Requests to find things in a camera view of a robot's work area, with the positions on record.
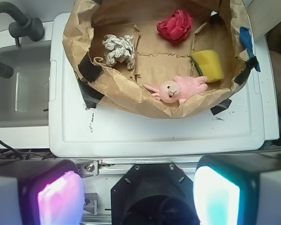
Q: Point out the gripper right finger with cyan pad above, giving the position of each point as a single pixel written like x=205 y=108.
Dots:
x=238 y=189

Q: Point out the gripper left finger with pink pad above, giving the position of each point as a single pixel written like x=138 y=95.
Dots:
x=40 y=192

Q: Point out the white paper ball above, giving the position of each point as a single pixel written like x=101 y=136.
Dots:
x=119 y=49

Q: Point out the white plastic bin lid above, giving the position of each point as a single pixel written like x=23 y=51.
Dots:
x=105 y=132

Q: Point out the grey sink basin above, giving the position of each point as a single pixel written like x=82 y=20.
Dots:
x=24 y=97

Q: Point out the pink plush bunny toy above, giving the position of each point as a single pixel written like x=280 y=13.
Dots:
x=179 y=89

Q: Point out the yellow green sponge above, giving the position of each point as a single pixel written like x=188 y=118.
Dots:
x=207 y=63

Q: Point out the brown paper bag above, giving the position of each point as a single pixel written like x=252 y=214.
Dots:
x=216 y=26

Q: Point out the crumpled red paper ball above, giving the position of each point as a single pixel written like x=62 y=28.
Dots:
x=177 y=27

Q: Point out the aluminium frame rail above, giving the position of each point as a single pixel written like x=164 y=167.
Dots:
x=121 y=165

